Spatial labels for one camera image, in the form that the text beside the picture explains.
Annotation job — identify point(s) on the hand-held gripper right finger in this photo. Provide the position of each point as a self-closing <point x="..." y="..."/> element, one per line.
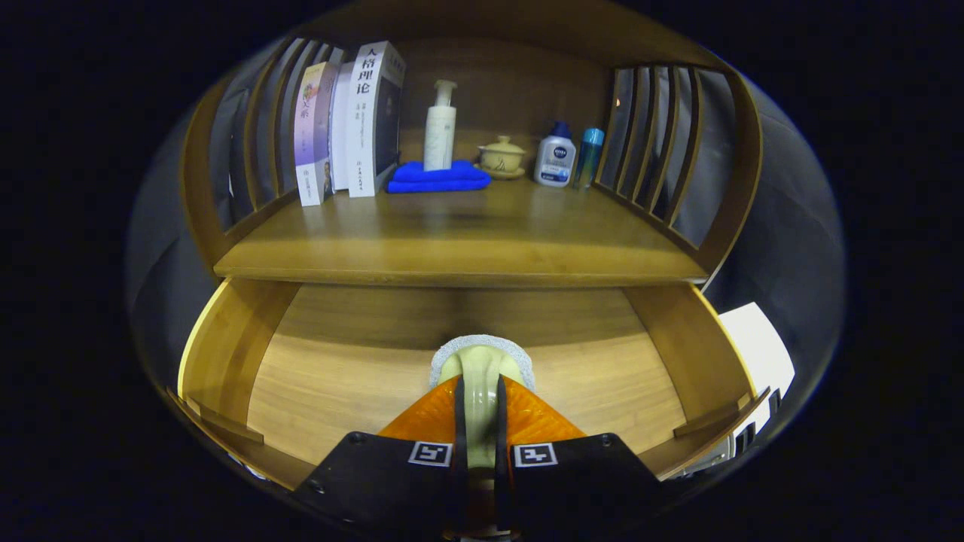
<point x="500" y="421"/>

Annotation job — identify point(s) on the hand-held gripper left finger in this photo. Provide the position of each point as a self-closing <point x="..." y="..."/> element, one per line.
<point x="460" y="421"/>

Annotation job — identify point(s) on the pale green brush grey pad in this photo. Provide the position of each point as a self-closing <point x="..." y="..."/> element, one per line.
<point x="480" y="406"/>

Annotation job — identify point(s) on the wooden drawer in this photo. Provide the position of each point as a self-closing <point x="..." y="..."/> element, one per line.
<point x="339" y="376"/>

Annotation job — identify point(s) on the wooden countertop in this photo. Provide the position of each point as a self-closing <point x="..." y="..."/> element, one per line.
<point x="467" y="233"/>

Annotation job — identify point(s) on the blue folded cloth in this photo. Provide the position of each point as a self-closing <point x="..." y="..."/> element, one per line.
<point x="437" y="178"/>

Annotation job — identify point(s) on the beige lidded tea cup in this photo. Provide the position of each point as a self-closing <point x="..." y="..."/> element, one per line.
<point x="501" y="156"/>

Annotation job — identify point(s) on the white bottle with blue cap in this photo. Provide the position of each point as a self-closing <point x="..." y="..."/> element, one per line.
<point x="555" y="158"/>

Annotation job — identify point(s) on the teal bottle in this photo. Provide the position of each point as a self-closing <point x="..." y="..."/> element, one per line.
<point x="589" y="158"/>

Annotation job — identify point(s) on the white pump bottle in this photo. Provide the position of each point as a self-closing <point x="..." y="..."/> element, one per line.
<point x="440" y="139"/>

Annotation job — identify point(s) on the thin white book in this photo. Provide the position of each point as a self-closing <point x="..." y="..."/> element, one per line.
<point x="340" y="135"/>

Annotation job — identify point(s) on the white and black book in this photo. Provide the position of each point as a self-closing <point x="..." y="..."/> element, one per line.
<point x="365" y="120"/>

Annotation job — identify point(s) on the purple book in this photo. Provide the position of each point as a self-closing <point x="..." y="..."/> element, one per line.
<point x="312" y="135"/>

